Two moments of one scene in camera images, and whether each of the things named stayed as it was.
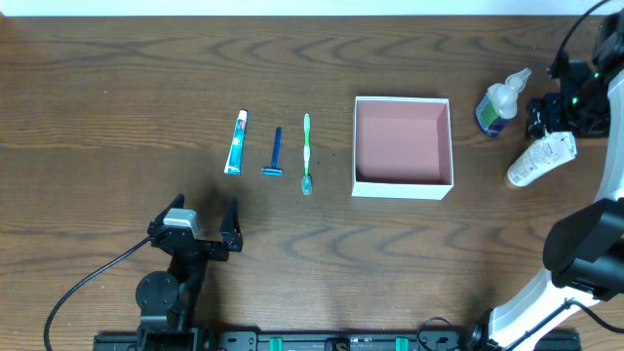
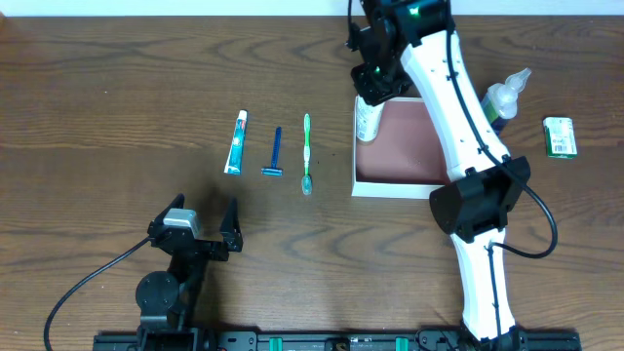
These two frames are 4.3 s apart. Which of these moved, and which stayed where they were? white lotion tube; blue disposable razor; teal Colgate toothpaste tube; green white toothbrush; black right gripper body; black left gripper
Moved: black right gripper body; white lotion tube
Stayed: black left gripper; blue disposable razor; green white toothbrush; teal Colgate toothpaste tube
